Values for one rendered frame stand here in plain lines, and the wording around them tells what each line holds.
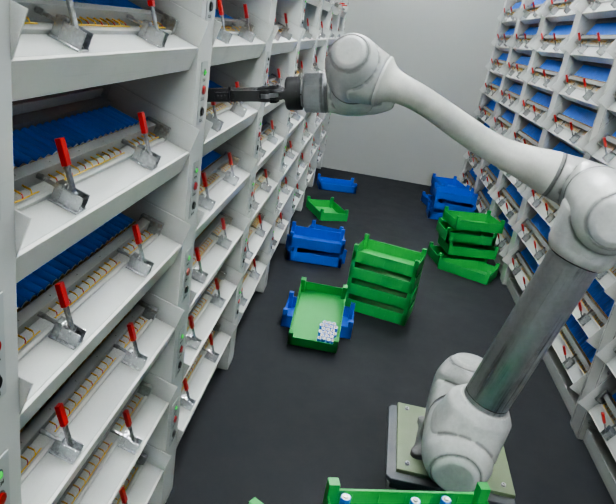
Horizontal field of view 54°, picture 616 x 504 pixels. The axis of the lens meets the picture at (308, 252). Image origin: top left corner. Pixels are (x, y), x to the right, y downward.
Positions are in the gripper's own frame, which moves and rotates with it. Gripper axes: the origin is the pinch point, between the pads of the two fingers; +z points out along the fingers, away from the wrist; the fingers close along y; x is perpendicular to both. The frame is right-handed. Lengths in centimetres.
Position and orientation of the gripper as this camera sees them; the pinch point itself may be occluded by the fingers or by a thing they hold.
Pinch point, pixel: (216, 94)
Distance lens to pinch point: 146.2
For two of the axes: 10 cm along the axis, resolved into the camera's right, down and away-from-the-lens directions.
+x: -0.3, -9.4, -3.4
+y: 1.2, -3.4, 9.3
